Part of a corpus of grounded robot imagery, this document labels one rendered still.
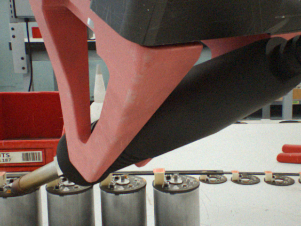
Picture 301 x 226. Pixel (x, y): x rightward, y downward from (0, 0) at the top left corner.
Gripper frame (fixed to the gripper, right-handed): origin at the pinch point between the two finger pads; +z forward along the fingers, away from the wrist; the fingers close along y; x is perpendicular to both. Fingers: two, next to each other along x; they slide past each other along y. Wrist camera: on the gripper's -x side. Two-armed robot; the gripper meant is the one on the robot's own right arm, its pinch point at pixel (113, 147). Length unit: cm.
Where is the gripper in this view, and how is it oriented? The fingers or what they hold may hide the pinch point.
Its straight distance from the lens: 19.7
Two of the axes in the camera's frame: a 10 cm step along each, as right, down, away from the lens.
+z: -2.8, 8.1, 5.2
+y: -7.5, 1.6, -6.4
